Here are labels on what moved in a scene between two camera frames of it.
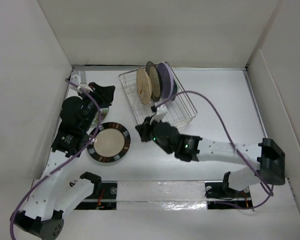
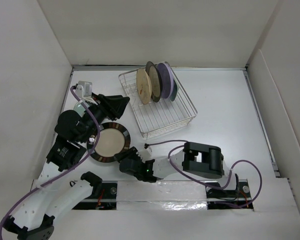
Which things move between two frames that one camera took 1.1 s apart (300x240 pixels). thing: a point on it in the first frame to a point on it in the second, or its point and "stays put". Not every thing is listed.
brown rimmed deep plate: x=156 y=81 stays put
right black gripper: x=144 y=129 to x=128 y=153
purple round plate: x=166 y=80 stays put
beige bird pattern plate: x=144 y=86 stays put
